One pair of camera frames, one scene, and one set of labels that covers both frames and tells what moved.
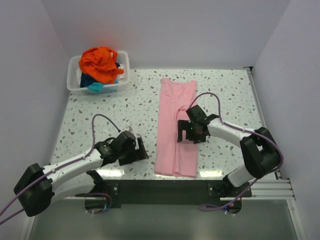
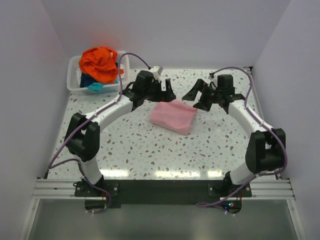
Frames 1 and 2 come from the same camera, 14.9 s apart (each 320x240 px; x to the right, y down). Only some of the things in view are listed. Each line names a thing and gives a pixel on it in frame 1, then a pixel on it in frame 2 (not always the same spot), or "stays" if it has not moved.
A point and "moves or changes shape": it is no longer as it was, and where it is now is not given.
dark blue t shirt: [86, 80] stays
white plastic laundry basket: [73, 86] stays
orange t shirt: [100, 63] stays
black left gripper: [137, 154] → [167, 95]
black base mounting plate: [172, 193] stays
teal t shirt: [96, 86] stays
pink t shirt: [172, 157] moves or changes shape
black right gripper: [183, 125] → [202, 104]
